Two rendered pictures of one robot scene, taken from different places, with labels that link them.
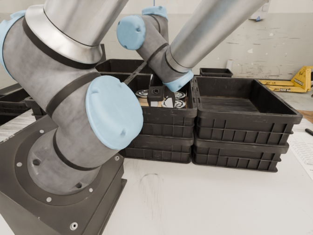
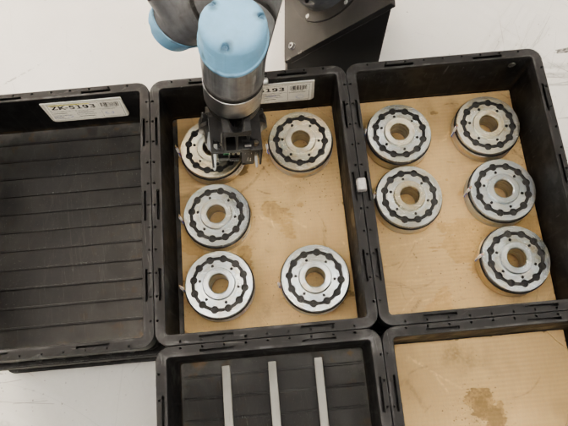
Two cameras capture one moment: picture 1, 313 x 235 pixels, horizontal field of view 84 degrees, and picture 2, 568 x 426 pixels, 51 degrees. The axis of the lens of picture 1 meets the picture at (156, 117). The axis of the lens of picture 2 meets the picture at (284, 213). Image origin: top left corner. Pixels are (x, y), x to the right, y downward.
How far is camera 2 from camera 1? 114 cm
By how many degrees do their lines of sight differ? 79
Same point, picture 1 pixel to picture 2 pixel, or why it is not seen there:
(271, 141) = (19, 129)
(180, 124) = (187, 103)
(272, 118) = (13, 96)
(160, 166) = not seen: hidden behind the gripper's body
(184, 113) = (177, 82)
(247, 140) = (63, 127)
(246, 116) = (58, 92)
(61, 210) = not seen: outside the picture
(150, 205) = not seen: hidden behind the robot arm
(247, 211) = (99, 79)
